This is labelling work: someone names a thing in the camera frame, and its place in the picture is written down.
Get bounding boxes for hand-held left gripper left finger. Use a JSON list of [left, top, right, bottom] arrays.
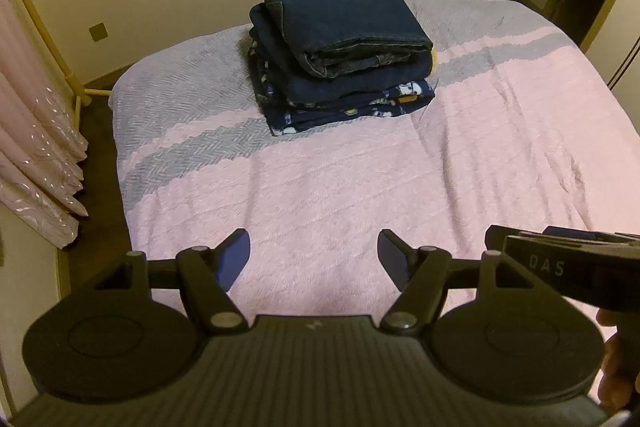
[[94, 228, 251, 335]]

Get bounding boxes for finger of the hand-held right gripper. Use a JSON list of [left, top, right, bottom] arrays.
[[484, 224, 640, 253]]

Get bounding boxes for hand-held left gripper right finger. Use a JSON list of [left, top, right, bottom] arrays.
[[377, 228, 537, 336]]

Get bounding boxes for dark blue jeans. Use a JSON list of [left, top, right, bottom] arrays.
[[260, 0, 434, 78]]

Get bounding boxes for yellow clothes rack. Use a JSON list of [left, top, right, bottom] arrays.
[[0, 0, 111, 108]]

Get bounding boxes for person's right hand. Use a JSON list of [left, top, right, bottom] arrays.
[[597, 310, 640, 414]]

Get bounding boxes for pink and grey blanket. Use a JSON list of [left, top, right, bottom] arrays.
[[109, 0, 632, 343]]

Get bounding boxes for navy printed folded cloth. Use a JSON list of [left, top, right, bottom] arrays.
[[248, 47, 436, 136]]

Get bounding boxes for folded navy garment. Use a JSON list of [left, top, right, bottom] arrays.
[[248, 3, 434, 104]]

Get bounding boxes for pink curtain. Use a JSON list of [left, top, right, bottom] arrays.
[[0, 0, 90, 250]]

